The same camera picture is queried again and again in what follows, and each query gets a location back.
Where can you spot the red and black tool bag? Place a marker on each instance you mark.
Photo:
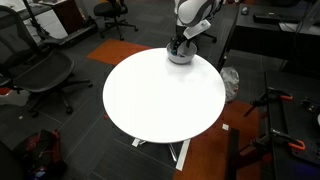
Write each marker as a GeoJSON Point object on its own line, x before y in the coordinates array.
{"type": "Point", "coordinates": [43, 150]}

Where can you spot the black upright beam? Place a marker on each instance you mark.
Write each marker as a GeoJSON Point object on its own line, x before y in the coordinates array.
{"type": "Point", "coordinates": [232, 150]}

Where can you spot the teal capped black marker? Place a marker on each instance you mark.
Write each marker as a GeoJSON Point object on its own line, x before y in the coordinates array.
{"type": "Point", "coordinates": [172, 52]}

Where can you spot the flat black box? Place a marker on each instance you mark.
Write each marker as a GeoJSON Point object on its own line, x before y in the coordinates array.
{"type": "Point", "coordinates": [266, 17]}

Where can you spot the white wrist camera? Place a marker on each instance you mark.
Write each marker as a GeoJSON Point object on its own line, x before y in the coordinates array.
{"type": "Point", "coordinates": [196, 29]}

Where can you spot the white table base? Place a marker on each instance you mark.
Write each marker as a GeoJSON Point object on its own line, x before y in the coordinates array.
{"type": "Point", "coordinates": [183, 155]}

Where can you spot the black device on work table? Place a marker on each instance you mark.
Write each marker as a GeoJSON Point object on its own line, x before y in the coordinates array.
{"type": "Point", "coordinates": [310, 105]}

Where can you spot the black work table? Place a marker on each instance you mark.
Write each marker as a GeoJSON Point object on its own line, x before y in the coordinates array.
{"type": "Point", "coordinates": [293, 123]}

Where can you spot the white rounded floor object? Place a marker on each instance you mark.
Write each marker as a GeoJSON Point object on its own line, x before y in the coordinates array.
{"type": "Point", "coordinates": [13, 99]}

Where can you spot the large black mesh office chair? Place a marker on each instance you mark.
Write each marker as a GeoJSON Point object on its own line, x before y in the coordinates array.
{"type": "Point", "coordinates": [43, 71]}

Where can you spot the brown wooden cabinet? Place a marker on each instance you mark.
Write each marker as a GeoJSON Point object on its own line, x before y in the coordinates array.
{"type": "Point", "coordinates": [68, 15]}

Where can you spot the small white paper scrap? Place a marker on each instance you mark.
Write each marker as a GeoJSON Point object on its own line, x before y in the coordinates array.
{"type": "Point", "coordinates": [225, 126]}

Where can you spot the black office desk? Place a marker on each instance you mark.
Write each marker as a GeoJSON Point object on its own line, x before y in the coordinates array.
{"type": "Point", "coordinates": [266, 33]}

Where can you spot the grey computer mouse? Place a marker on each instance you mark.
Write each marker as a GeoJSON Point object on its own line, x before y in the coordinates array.
{"type": "Point", "coordinates": [245, 10]}

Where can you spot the white round bowl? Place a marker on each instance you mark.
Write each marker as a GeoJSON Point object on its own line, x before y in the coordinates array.
{"type": "Point", "coordinates": [181, 60]}

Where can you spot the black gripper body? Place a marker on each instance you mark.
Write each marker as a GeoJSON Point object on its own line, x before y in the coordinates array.
{"type": "Point", "coordinates": [183, 38]}

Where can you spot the black office chair base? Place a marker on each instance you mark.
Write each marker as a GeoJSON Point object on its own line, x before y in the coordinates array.
{"type": "Point", "coordinates": [210, 37]}

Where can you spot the small black office chair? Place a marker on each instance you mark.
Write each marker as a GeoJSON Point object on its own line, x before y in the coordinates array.
{"type": "Point", "coordinates": [110, 8]}

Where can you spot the white desk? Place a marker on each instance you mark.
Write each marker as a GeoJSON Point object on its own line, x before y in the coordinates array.
{"type": "Point", "coordinates": [46, 23]}

